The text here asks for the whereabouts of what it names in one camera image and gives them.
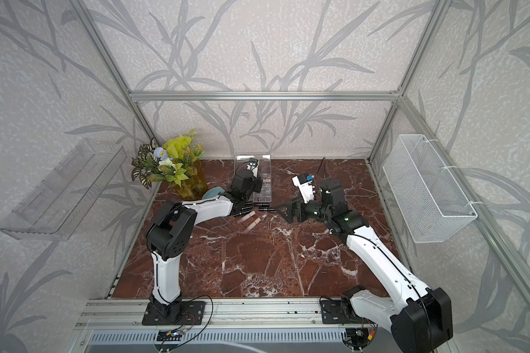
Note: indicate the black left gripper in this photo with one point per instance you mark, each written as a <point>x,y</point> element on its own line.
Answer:
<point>259,184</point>

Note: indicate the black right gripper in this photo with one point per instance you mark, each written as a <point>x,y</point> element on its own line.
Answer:
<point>299,204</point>

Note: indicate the clear acrylic lipstick organizer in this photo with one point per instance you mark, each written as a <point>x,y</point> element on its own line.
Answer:
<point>258,165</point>

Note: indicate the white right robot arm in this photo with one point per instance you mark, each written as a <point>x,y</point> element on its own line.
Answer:
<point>418,317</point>

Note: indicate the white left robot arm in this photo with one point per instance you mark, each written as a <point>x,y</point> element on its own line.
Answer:
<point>170,232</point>

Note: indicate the black lipstick gold band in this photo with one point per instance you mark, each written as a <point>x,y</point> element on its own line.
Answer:
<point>244,206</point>

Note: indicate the upper pink lip gloss tube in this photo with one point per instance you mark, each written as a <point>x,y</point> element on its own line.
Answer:
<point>246,217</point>

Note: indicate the artificial flower plant vase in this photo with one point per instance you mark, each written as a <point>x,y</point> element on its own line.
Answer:
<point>177,162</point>

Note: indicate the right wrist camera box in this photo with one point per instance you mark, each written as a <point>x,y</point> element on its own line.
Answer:
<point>305,184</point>

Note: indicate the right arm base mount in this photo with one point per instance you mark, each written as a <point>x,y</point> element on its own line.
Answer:
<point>337,311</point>

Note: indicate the white wire mesh basket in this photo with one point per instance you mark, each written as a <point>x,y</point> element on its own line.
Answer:
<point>432,203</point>

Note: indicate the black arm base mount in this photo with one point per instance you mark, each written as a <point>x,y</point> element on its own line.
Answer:
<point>188,313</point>

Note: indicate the clear acrylic wall shelf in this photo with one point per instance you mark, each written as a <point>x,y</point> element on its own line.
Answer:
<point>57,206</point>

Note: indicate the aluminium front rail frame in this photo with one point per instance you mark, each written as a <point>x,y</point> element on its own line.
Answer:
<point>228,325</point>

